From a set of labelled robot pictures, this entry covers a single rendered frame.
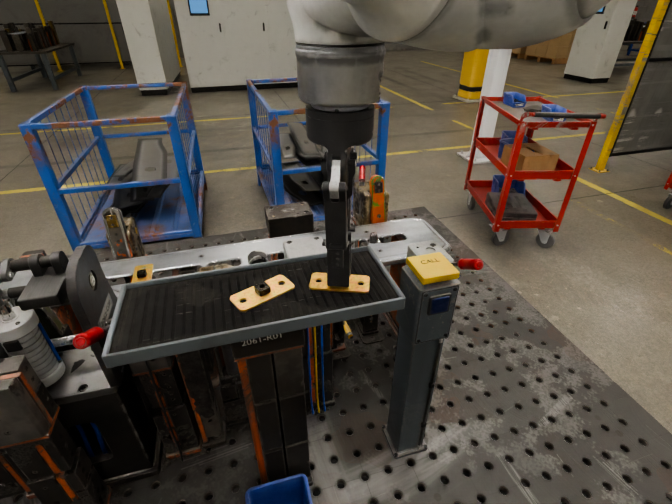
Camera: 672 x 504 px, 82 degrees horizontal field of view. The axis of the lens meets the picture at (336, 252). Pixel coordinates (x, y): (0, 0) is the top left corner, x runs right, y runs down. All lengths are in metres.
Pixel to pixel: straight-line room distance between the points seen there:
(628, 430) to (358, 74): 0.97
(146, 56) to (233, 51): 1.55
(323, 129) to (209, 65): 8.15
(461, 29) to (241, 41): 8.31
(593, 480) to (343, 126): 0.85
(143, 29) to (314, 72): 8.16
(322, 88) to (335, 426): 0.74
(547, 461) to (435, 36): 0.88
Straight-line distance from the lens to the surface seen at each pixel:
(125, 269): 0.97
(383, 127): 2.74
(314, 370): 0.87
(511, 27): 0.27
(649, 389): 2.37
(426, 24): 0.26
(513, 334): 1.24
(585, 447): 1.06
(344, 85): 0.40
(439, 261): 0.62
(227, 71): 8.58
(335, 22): 0.38
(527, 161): 2.80
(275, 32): 8.62
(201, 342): 0.49
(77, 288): 0.64
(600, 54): 10.67
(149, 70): 8.60
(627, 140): 5.14
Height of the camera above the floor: 1.50
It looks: 33 degrees down
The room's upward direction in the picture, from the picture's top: straight up
